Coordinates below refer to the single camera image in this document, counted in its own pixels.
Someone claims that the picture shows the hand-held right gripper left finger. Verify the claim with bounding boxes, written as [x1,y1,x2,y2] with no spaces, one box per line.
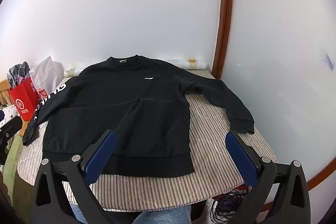
[31,130,117,224]

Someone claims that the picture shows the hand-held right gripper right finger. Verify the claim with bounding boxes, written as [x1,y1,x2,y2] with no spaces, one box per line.
[225,130,311,224]

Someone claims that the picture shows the black sweatshirt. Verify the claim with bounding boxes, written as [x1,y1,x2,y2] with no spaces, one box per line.
[22,55,256,177]

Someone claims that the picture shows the striped quilted table cover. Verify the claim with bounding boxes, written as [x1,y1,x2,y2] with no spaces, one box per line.
[16,69,277,212]

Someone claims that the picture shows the brown wooden baseboard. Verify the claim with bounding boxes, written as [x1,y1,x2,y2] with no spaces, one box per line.
[306,148,336,191]

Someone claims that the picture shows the person's blue jeans leg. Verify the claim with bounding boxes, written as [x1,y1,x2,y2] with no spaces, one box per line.
[71,203,192,224]

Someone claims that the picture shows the green cloth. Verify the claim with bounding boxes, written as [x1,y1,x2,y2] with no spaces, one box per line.
[0,135,25,188]

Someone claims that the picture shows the red paper bag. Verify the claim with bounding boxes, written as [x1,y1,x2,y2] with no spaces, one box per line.
[8,77,40,118]

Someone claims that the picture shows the white plastic bag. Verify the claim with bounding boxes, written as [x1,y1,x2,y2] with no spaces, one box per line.
[30,55,65,96]

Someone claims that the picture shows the polka dot cloth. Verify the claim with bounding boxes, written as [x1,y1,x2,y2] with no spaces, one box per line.
[0,105,20,130]

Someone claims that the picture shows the plaid cloth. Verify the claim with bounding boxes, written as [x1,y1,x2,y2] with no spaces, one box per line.
[7,61,31,89]

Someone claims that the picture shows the tangled black cables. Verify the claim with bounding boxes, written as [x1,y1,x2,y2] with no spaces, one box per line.
[210,185,253,224]

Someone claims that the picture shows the brown wooden door frame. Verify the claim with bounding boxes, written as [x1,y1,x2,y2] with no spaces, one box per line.
[212,0,234,79]

